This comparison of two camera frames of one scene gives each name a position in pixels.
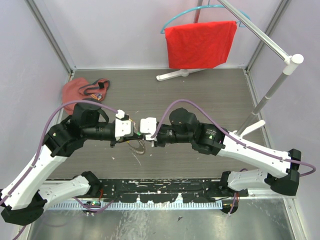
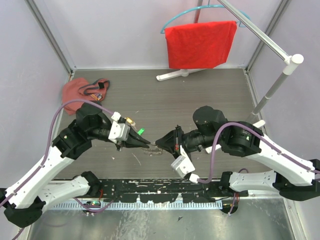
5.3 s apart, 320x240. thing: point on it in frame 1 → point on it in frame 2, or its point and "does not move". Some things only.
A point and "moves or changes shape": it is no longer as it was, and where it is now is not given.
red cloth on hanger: x=199 y=45 does not move
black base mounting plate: x=194 y=190 does not move
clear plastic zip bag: x=142 y=144 moves or changes shape
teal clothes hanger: x=208 y=6 does not move
